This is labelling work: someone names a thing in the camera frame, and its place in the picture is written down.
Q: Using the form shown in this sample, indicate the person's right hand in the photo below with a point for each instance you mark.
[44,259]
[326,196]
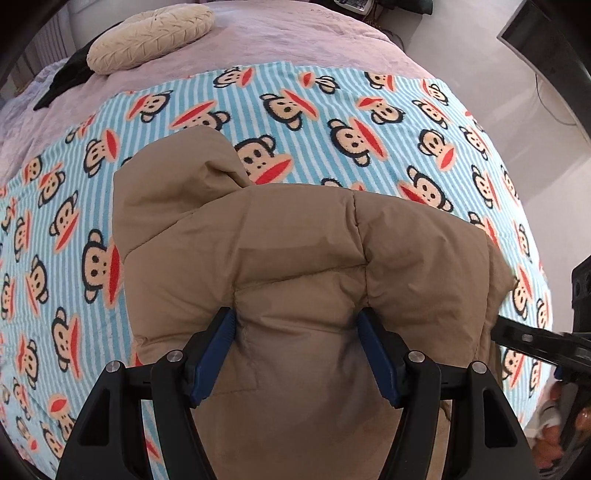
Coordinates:
[547,443]

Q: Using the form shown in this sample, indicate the tan puffer jacket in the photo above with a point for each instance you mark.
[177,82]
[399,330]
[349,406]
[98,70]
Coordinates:
[295,240]

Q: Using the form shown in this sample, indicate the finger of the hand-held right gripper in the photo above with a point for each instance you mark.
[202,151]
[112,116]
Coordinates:
[526,339]

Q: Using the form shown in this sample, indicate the cream round pillow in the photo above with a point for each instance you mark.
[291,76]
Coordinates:
[147,37]

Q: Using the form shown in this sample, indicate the grey curtain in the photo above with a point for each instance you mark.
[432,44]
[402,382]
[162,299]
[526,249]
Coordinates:
[44,50]

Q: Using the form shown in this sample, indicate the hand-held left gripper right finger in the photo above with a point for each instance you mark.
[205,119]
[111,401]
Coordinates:
[376,355]

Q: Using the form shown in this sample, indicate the striped monkey print blanket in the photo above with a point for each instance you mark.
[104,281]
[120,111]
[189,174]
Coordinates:
[323,94]

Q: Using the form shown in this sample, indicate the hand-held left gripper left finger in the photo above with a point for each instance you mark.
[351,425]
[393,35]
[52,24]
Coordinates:
[217,350]

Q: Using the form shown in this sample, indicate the lilac bed cover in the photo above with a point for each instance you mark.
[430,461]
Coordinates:
[258,37]

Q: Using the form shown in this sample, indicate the black cloth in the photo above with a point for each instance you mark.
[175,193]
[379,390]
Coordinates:
[69,74]

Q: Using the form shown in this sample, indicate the small grey box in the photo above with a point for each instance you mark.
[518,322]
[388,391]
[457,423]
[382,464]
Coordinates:
[358,5]

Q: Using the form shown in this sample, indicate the black flat screen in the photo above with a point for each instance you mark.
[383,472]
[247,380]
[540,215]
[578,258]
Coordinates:
[540,37]

